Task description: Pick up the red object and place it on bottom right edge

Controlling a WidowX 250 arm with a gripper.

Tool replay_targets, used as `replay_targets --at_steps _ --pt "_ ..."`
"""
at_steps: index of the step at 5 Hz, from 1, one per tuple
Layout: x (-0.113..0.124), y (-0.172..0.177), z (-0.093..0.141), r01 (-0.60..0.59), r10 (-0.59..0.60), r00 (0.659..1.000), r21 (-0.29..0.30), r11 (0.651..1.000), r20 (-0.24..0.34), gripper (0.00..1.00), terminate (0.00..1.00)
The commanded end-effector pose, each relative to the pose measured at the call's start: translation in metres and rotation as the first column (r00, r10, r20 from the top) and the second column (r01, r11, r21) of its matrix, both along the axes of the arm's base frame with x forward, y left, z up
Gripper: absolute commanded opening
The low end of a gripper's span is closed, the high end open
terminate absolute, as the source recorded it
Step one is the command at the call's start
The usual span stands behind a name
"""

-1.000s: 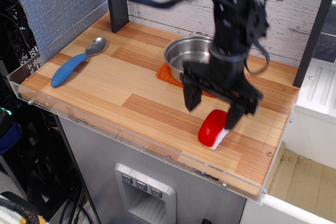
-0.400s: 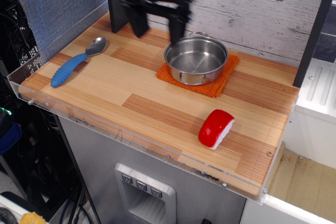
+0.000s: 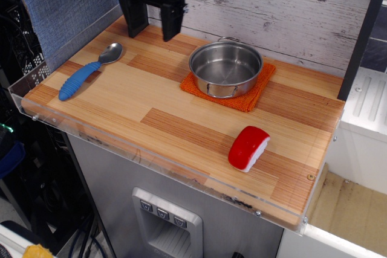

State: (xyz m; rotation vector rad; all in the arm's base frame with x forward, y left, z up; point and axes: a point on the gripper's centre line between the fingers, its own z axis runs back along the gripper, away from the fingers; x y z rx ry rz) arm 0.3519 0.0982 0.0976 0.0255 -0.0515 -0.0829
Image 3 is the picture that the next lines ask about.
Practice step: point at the grey toy fridge cabinet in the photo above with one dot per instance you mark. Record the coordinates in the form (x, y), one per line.
(111, 179)

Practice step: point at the white toy sink unit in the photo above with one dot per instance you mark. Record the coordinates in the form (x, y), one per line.
(348, 211)

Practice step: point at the blue handled metal spoon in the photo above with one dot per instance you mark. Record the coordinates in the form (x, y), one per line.
(109, 55)

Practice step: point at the red and white toy vegetable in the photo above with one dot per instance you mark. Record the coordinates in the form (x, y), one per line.
(247, 148)

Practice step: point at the clear acrylic table guard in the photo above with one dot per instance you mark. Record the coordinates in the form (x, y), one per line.
(135, 109)

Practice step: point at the black vertical post right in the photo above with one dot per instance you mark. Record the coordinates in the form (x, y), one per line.
(359, 48)

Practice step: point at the orange woven cloth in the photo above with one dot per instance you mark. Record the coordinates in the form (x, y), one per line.
(244, 103)

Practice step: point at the black vertical post left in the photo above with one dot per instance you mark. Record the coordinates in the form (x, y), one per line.
(142, 11)

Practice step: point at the silver water dispenser panel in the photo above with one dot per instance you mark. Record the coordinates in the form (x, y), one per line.
(167, 229)

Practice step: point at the black vertical post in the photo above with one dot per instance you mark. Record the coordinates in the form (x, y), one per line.
(142, 11)
(359, 48)

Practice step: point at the stainless steel pot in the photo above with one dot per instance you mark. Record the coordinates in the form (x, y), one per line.
(226, 68)

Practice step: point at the blue fabric panel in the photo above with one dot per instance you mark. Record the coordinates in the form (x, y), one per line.
(63, 27)

